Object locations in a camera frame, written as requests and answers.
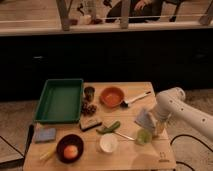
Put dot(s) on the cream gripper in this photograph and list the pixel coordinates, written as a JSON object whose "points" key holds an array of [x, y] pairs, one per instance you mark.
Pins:
{"points": [[157, 125]]}

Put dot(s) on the light blue towel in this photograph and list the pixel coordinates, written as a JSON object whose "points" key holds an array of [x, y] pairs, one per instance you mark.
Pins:
{"points": [[145, 120]]}

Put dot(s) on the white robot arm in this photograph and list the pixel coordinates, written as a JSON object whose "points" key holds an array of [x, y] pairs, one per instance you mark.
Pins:
{"points": [[172, 102]]}

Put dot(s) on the red bowl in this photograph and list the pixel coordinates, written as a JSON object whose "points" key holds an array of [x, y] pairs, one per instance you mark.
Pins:
{"points": [[112, 97]]}

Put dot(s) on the dark brown bowl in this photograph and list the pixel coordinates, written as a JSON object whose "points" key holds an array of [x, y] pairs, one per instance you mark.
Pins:
{"points": [[70, 139]]}

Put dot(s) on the green cup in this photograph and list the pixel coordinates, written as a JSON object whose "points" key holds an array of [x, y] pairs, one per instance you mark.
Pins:
{"points": [[143, 137]]}

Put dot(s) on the metal spoon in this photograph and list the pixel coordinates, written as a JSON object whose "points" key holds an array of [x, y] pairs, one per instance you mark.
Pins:
{"points": [[124, 136]]}

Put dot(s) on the green cucumber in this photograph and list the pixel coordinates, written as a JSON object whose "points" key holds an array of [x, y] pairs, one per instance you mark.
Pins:
{"points": [[109, 129]]}

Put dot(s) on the black board eraser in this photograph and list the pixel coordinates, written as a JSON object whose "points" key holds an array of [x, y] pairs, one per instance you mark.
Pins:
{"points": [[87, 124]]}

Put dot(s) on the dark grape bunch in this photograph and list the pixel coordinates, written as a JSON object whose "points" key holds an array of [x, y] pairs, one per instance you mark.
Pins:
{"points": [[88, 109]]}

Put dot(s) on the small metal cup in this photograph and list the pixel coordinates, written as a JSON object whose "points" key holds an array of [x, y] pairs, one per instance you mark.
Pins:
{"points": [[89, 93]]}

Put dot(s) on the orange peach fruit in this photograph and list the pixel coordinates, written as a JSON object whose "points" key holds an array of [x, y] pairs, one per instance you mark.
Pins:
{"points": [[70, 152]]}

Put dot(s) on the green plastic tray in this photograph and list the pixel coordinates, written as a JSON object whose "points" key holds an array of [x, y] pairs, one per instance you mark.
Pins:
{"points": [[60, 102]]}

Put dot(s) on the yellow banana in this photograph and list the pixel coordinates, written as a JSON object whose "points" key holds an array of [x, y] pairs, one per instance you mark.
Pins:
{"points": [[48, 153]]}

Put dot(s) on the person in background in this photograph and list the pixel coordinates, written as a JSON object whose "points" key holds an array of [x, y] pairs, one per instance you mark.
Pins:
{"points": [[141, 11]]}

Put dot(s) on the blue sponge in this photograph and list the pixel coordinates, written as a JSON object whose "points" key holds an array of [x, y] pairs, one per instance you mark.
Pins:
{"points": [[45, 135]]}

